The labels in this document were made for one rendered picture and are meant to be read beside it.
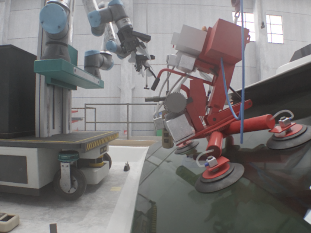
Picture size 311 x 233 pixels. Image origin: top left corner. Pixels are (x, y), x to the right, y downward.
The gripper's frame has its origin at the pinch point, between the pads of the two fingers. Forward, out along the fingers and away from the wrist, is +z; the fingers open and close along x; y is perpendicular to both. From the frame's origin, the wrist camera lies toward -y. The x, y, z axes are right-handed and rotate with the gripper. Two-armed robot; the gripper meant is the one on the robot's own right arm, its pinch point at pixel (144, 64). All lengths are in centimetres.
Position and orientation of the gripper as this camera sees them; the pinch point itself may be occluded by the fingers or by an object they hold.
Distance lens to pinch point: 104.9
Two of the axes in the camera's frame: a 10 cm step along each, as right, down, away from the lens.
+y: -8.0, 4.1, -4.4
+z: 3.9, 9.1, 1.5
